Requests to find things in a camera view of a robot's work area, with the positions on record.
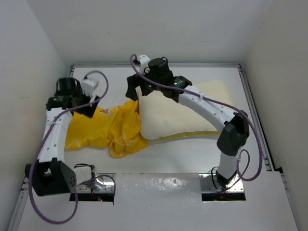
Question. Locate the cream white pillow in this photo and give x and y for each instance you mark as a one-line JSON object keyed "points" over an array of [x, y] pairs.
{"points": [[162, 118]]}

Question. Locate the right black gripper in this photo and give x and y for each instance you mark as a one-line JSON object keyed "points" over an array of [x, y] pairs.
{"points": [[133, 82]]}

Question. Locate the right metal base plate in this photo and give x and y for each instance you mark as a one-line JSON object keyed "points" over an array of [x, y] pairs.
{"points": [[209, 184]]}

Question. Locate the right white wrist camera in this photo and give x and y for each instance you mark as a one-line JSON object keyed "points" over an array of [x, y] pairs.
{"points": [[141, 61]]}

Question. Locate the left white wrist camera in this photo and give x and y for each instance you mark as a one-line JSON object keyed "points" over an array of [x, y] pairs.
{"points": [[88, 86]]}

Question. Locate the aluminium table frame rail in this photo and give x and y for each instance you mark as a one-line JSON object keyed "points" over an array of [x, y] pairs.
{"points": [[256, 121]]}

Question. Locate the yellow pillowcase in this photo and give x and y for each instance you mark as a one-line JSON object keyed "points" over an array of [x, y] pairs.
{"points": [[117, 127]]}

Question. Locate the metal base plate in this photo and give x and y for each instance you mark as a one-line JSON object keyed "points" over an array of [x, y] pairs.
{"points": [[209, 184], [100, 183]]}

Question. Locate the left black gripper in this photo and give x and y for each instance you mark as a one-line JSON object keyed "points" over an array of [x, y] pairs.
{"points": [[89, 110]]}

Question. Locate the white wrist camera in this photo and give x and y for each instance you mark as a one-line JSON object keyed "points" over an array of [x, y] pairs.
{"points": [[88, 86], [141, 61]]}

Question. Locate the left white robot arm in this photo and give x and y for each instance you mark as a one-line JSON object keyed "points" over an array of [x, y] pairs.
{"points": [[50, 174]]}

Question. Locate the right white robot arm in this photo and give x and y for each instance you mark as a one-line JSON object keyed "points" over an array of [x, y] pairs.
{"points": [[232, 126]]}

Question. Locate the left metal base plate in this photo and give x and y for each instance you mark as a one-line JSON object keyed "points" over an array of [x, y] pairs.
{"points": [[100, 183]]}

